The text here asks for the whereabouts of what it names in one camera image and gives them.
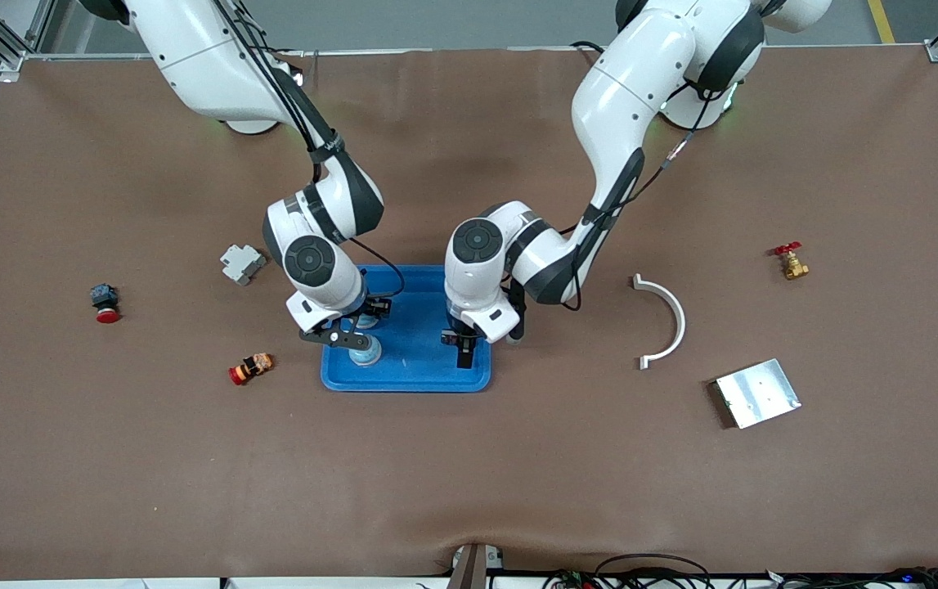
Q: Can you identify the square silver metal plate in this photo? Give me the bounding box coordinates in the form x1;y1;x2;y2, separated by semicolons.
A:
714;358;802;429

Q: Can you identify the red orange black switch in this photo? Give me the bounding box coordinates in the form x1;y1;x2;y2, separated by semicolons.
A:
228;353;275;386

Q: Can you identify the white grey plastic clip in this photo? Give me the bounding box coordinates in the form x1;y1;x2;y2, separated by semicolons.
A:
219;244;267;287

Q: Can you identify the black looped cable bundle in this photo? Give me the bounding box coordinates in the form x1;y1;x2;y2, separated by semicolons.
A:
542;554;715;589

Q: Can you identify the white curved plastic bracket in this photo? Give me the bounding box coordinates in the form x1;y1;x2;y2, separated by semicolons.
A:
632;274;687;371

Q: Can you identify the brown table cover mat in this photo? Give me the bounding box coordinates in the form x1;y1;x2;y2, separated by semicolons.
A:
0;45;938;583

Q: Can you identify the brass valve red handle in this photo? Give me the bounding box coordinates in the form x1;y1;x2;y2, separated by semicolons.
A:
771;241;810;281

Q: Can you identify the blue plastic tray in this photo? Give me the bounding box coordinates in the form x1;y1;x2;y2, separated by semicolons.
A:
320;263;492;393

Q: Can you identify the red black push button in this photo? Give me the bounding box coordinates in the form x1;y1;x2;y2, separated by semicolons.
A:
90;283;122;325

